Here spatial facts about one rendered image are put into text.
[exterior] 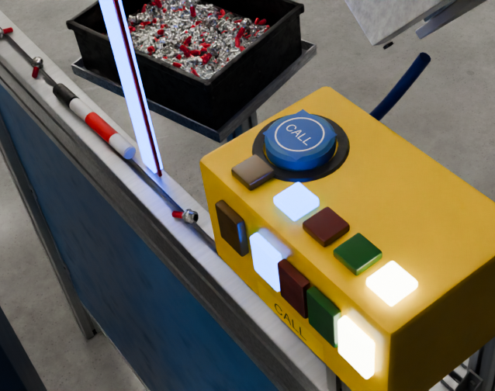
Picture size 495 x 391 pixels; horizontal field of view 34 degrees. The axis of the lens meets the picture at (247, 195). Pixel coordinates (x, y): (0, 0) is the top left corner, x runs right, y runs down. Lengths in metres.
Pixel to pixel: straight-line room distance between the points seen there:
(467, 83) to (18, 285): 1.24
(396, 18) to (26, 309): 1.25
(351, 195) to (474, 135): 1.63
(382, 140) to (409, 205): 0.05
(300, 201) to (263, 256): 0.04
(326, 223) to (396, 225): 0.04
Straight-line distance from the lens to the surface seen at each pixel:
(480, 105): 2.14
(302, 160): 0.44
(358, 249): 0.40
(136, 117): 0.72
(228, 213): 0.45
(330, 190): 0.44
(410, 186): 0.44
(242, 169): 0.44
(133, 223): 0.82
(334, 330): 0.41
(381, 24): 0.78
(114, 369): 1.68
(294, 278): 0.42
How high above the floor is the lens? 1.39
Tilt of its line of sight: 47 degrees down
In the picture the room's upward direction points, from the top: 8 degrees counter-clockwise
